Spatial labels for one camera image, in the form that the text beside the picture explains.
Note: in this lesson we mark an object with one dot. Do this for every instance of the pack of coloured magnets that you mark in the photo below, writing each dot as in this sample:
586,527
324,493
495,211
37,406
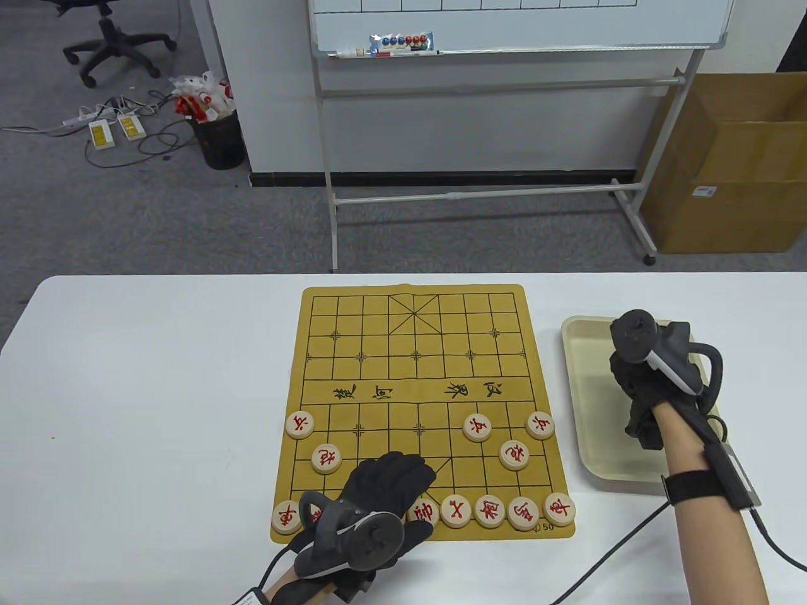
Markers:
401,42

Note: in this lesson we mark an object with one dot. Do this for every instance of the grey labelled sensor box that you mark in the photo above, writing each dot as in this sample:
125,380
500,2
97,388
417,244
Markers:
249,599

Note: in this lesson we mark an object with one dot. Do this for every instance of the round red-marked chess piece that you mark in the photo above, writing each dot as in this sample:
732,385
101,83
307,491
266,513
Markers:
490,510
514,455
522,513
559,508
477,428
425,510
285,517
455,510
326,458
299,425
540,425

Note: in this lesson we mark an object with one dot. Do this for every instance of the person's right hand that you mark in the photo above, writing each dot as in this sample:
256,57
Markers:
637,384

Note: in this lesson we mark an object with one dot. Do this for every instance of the brown cardboard box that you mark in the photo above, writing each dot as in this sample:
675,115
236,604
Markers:
725,208

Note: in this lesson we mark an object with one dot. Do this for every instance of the black wastebasket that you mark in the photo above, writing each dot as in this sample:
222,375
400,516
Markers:
220,148

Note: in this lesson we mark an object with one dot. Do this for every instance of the yellow chess board mat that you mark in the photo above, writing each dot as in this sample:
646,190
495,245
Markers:
378,353

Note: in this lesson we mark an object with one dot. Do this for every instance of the grey tracking controller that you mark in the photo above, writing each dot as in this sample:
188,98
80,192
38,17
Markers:
378,535
633,334

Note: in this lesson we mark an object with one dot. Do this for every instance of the black office chair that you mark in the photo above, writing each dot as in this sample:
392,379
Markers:
108,34

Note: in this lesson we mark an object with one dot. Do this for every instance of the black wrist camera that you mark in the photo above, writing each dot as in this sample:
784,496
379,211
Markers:
356,583

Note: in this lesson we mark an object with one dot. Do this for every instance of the black sensor box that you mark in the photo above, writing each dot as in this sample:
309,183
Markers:
734,476

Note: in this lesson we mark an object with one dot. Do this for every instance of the beige plastic tray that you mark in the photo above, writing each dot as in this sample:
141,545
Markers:
592,428

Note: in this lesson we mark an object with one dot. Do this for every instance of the white yellow power adapter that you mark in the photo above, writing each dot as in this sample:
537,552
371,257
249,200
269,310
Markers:
131,126
101,134

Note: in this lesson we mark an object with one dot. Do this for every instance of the white red trash bags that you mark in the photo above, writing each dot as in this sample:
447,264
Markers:
202,94

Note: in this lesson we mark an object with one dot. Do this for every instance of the white rolling whiteboard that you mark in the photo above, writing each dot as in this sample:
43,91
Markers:
504,25

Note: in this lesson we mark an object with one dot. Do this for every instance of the person's right forearm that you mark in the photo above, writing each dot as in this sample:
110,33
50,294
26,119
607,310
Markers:
712,548

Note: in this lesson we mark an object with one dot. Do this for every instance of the whiteboard marker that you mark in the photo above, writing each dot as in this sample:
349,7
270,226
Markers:
397,54
352,54

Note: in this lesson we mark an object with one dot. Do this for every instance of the person's left hand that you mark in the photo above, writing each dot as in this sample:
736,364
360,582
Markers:
388,479

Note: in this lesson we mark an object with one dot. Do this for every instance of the white power strip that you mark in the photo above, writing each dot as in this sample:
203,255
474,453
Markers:
82,118

